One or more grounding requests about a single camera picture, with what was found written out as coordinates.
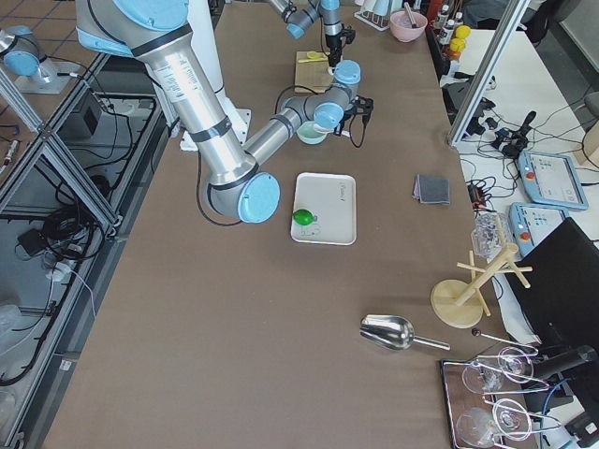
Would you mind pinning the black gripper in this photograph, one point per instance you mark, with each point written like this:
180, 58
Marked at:
333, 47
344, 123

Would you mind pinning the white ceramic spoon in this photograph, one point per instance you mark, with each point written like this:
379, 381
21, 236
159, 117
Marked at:
338, 131

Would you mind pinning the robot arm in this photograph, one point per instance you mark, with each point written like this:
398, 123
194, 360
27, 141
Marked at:
299, 19
158, 34

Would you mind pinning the light green bowl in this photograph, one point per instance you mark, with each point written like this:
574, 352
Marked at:
312, 133

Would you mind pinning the pink bowl with ice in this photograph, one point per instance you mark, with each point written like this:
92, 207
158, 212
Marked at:
401, 27

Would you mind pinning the yellow plastic knife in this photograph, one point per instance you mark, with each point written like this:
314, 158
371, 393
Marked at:
305, 60

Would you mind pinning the bamboo cutting board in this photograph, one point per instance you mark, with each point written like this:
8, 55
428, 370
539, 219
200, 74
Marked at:
311, 77

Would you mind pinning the pastel cup rack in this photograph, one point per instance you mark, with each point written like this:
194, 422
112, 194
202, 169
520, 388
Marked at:
376, 13

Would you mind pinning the cream rabbit serving tray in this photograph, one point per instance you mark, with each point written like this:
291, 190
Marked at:
331, 199

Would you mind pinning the folded grey cloth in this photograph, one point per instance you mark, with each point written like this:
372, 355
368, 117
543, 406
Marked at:
431, 190

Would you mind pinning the green lime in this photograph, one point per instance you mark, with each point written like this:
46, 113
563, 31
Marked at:
303, 217

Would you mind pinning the yellow lemon fruit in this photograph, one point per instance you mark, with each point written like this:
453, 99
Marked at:
462, 32

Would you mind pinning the far blue teach pendant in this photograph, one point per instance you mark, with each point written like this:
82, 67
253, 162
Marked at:
551, 179

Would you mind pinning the blue teach pendant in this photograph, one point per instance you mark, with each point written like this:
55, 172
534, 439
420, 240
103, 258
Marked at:
532, 223
551, 179

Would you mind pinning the near blue teach pendant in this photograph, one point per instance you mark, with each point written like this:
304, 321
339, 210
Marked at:
532, 223

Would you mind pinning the wooden mug tree stand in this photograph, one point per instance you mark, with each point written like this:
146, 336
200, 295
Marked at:
461, 304

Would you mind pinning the metal scoop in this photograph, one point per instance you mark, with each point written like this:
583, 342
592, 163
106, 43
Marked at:
394, 333

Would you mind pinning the black monitor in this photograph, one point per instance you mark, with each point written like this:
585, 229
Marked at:
561, 303

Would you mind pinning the wine glass rack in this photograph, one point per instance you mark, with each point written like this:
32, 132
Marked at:
496, 401

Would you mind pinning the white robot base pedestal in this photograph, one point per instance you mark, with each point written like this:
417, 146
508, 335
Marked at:
204, 47

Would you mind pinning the aluminium frame post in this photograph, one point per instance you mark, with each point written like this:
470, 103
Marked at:
507, 25

